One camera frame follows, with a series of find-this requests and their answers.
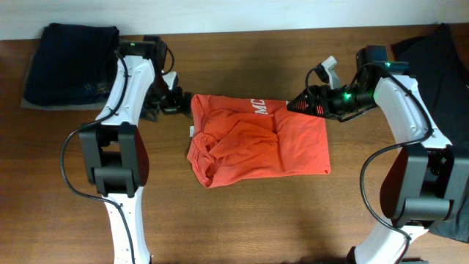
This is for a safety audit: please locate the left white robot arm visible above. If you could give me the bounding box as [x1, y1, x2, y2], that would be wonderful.
[77, 36, 191, 264]

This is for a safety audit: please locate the black printed t-shirt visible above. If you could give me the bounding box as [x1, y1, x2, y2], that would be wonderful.
[391, 23, 469, 243]

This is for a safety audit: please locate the folded grey garment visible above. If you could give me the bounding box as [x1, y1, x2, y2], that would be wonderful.
[21, 37, 129, 111]

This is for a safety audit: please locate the red polo shirt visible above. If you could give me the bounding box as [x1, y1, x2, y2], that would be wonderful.
[187, 95, 331, 188]

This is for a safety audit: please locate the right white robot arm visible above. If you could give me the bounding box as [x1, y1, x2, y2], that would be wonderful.
[287, 59, 468, 263]

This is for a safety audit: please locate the folded navy blue garment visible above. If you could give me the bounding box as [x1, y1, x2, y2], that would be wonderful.
[23, 23, 122, 107]

